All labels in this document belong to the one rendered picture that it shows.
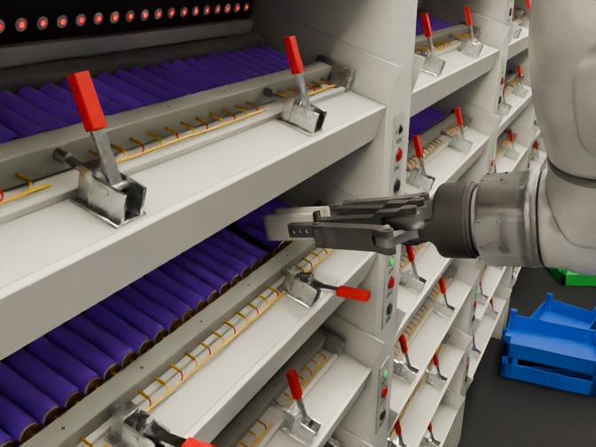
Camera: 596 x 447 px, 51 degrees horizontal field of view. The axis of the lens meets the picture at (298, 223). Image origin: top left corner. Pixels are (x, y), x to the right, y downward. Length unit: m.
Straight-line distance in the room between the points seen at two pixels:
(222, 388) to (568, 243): 0.32
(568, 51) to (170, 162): 0.29
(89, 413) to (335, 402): 0.43
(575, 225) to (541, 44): 0.16
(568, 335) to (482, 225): 1.84
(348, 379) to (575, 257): 0.43
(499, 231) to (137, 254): 0.32
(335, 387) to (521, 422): 1.28
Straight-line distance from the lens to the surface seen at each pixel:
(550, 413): 2.17
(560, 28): 0.46
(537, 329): 2.40
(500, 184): 0.59
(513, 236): 0.57
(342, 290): 0.66
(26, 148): 0.43
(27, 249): 0.38
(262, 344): 0.62
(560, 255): 0.58
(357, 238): 0.61
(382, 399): 1.02
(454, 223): 0.59
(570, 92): 0.47
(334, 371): 0.90
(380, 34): 0.77
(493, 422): 2.08
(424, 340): 1.35
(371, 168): 0.81
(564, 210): 0.55
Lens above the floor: 1.27
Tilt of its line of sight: 22 degrees down
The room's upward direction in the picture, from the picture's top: straight up
